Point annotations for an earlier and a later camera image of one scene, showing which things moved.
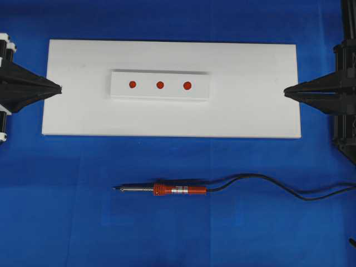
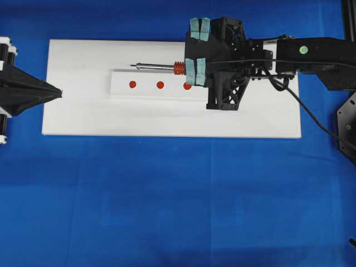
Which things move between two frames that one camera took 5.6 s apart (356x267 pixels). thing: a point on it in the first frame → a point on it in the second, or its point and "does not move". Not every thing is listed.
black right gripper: [335, 94] → [236, 59]
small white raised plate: [160, 84] does not move
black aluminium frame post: [349, 16] does not move
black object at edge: [352, 242] does not move
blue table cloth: [58, 205] does not move
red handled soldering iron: [163, 189] → [178, 67]
